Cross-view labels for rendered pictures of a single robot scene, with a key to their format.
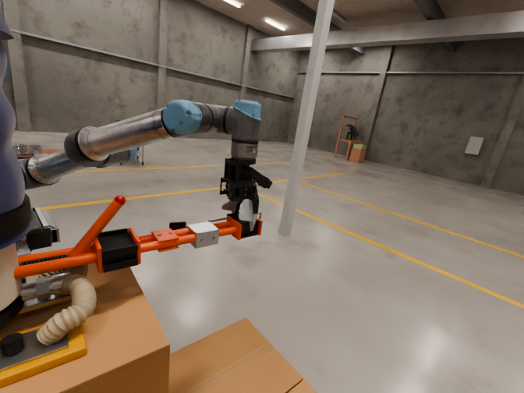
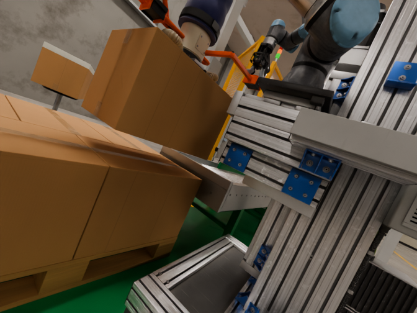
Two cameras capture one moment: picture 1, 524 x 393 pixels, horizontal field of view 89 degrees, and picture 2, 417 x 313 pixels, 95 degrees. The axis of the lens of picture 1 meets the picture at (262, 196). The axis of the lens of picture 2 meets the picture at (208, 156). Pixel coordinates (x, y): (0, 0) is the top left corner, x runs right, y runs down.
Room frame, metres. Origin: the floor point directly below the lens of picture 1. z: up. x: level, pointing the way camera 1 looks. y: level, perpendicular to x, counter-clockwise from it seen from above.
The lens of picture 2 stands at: (1.48, 0.60, 0.78)
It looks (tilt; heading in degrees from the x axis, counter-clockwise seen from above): 4 degrees down; 168
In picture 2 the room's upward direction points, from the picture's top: 24 degrees clockwise
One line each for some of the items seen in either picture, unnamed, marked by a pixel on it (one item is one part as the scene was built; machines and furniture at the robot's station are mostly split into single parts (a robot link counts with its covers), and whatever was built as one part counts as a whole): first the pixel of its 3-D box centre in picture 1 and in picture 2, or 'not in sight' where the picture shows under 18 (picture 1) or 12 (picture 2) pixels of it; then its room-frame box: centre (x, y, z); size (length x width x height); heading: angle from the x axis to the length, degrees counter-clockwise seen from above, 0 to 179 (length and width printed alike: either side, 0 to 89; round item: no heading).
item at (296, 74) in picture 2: not in sight; (302, 84); (0.85, 0.93, 1.09); 0.15 x 0.15 x 0.10
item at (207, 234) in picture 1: (203, 234); not in sight; (0.68, 0.15, 1.20); 0.07 x 0.07 x 0.04; 41
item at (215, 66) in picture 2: not in sight; (212, 71); (-1.05, 0.73, 1.62); 0.20 x 0.05 x 0.30; 133
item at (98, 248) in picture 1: (116, 248); (154, 9); (0.53, 0.31, 1.21); 0.10 x 0.08 x 0.06; 41
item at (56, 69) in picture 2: not in sight; (67, 75); (-1.08, -0.77, 0.82); 0.60 x 0.40 x 0.40; 18
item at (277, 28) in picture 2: not in sight; (275, 32); (0.38, 0.90, 1.50); 0.09 x 0.08 x 0.11; 95
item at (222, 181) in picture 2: not in sight; (192, 164); (0.12, 0.80, 0.58); 0.70 x 0.03 x 0.06; 43
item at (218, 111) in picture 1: (210, 118); not in sight; (0.77, 0.17, 1.51); 0.11 x 0.11 x 0.08; 75
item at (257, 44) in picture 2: not in sight; (216, 123); (-1.09, 1.05, 1.05); 0.87 x 0.10 x 2.10; 5
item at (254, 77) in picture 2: not in sight; (252, 82); (0.37, 0.90, 1.20); 0.09 x 0.08 x 0.05; 41
